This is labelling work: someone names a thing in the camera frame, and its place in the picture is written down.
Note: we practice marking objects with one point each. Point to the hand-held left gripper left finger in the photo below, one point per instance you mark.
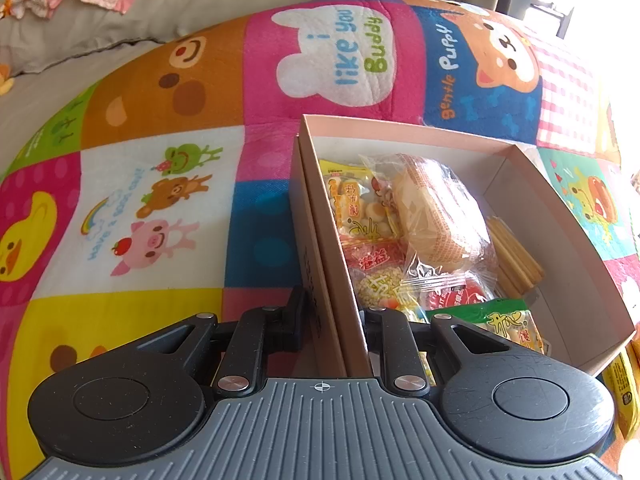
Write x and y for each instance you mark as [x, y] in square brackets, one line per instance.
[250, 345]

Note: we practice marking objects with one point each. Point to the green small buns packet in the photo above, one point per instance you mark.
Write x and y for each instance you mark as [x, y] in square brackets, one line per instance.
[500, 325]

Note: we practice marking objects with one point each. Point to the puffed grain bar packet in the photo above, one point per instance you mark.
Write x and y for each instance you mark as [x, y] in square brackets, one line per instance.
[380, 287]

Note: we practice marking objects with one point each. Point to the printed cartoon blanket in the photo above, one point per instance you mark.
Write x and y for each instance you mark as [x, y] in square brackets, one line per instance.
[165, 110]

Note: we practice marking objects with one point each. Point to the yellow snack packet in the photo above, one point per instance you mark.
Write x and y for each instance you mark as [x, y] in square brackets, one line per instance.
[625, 395]

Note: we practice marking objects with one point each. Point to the pink cardboard box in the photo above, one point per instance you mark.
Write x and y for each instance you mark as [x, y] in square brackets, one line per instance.
[565, 240]

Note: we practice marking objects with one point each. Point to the yellow small buns packet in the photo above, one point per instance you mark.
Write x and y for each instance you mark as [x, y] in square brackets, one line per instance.
[350, 205]

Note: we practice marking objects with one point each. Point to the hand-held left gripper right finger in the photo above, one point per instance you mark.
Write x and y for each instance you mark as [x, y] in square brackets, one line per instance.
[395, 355]

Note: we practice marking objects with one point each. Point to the red white snack packet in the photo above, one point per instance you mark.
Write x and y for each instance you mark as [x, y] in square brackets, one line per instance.
[457, 292]

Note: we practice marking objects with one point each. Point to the biscuit sticks tray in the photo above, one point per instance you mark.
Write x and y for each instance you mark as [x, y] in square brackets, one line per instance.
[515, 260]

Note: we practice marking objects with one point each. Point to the orange plush toy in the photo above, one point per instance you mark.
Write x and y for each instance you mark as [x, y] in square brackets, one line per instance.
[5, 80]

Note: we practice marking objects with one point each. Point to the red jelly cup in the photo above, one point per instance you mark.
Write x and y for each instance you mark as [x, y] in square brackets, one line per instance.
[372, 255]

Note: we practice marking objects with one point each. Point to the cartoon print bread packet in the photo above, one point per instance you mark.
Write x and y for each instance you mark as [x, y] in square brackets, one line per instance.
[440, 215]

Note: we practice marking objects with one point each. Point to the black chair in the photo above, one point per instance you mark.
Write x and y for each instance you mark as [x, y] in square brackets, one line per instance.
[555, 15]

